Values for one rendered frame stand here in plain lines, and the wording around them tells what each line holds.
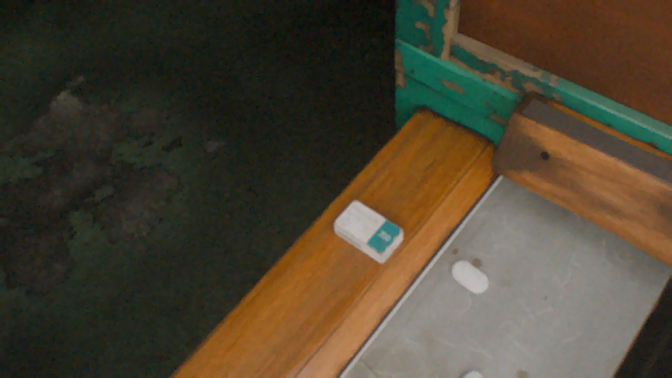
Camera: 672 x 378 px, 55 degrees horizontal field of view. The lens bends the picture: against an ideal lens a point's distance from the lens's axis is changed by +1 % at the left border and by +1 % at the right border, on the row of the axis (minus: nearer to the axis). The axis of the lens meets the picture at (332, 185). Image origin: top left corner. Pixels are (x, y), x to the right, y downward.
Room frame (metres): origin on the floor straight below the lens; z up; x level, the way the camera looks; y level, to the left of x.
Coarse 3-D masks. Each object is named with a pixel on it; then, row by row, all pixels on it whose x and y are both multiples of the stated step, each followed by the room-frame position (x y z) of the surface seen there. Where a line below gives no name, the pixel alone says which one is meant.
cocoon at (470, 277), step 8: (456, 264) 0.28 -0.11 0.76; (464, 264) 0.27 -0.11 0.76; (456, 272) 0.27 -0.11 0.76; (464, 272) 0.27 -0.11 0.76; (472, 272) 0.26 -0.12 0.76; (480, 272) 0.26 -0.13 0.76; (456, 280) 0.26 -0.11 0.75; (464, 280) 0.26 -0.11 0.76; (472, 280) 0.26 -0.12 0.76; (480, 280) 0.26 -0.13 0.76; (472, 288) 0.25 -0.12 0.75; (480, 288) 0.25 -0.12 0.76
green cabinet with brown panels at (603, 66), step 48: (432, 0) 0.48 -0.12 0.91; (480, 0) 0.46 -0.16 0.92; (528, 0) 0.43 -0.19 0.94; (576, 0) 0.40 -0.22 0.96; (624, 0) 0.37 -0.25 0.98; (432, 48) 0.48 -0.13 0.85; (480, 48) 0.45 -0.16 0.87; (528, 48) 0.42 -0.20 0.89; (576, 48) 0.39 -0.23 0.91; (624, 48) 0.36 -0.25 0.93; (576, 96) 0.37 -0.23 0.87; (624, 96) 0.35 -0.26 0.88
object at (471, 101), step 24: (408, 48) 0.50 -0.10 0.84; (408, 72) 0.50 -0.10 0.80; (432, 72) 0.48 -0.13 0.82; (456, 72) 0.46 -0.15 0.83; (408, 96) 0.50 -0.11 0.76; (432, 96) 0.48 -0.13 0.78; (456, 96) 0.46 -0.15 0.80; (480, 96) 0.43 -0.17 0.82; (504, 96) 0.42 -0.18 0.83; (456, 120) 0.45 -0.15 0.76; (480, 120) 0.43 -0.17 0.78; (504, 120) 0.41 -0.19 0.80
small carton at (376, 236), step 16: (352, 208) 0.34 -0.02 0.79; (368, 208) 0.34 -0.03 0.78; (336, 224) 0.33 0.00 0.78; (352, 224) 0.32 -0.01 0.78; (368, 224) 0.32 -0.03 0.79; (384, 224) 0.32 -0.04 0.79; (352, 240) 0.31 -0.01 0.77; (368, 240) 0.30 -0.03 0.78; (384, 240) 0.30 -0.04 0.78; (400, 240) 0.31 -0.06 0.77; (384, 256) 0.29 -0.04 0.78
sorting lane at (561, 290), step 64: (512, 192) 0.36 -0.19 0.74; (448, 256) 0.30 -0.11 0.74; (512, 256) 0.29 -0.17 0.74; (576, 256) 0.28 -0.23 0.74; (640, 256) 0.26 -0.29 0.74; (384, 320) 0.24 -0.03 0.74; (448, 320) 0.23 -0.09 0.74; (512, 320) 0.22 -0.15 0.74; (576, 320) 0.21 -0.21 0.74; (640, 320) 0.20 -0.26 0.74
